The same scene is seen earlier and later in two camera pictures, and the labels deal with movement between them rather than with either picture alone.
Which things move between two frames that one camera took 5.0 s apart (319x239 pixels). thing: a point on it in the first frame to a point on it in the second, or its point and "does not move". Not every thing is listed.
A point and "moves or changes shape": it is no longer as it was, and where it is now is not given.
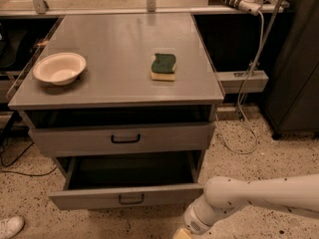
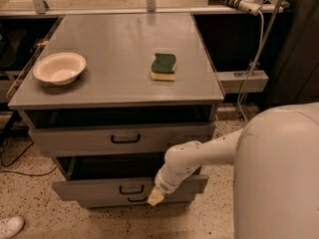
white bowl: (61, 68) does not move
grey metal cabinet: (123, 99) does not move
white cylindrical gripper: (193, 223) to (166, 185)
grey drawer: (130, 181) moves or changes shape
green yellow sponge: (162, 67) does not move
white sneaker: (11, 227) does not move
